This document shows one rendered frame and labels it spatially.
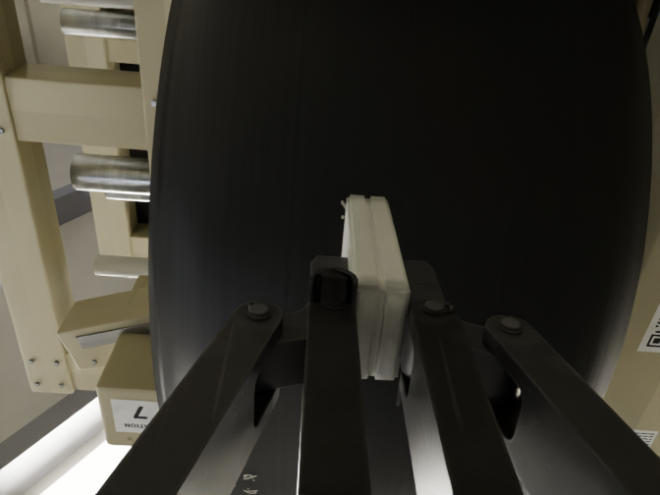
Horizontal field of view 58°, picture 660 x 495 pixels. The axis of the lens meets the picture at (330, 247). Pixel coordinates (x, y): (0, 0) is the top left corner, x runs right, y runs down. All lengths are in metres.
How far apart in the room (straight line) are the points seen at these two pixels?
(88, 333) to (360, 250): 1.02
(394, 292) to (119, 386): 0.92
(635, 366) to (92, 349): 0.91
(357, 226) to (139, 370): 0.90
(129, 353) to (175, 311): 0.77
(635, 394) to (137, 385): 0.73
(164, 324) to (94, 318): 0.83
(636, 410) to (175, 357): 0.49
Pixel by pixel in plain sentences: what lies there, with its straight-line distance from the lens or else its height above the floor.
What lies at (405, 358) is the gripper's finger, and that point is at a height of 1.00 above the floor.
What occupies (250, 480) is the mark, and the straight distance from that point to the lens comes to 0.40.
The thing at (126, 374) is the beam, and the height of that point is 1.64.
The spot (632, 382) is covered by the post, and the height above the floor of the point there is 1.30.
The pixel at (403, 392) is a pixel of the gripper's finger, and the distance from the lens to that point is 0.16.
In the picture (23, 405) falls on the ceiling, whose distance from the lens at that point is 5.77.
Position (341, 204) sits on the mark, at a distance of 0.29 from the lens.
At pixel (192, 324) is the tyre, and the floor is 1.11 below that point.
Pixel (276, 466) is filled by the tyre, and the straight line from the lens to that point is 0.38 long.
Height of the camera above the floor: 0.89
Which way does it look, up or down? 33 degrees up
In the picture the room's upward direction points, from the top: 175 degrees counter-clockwise
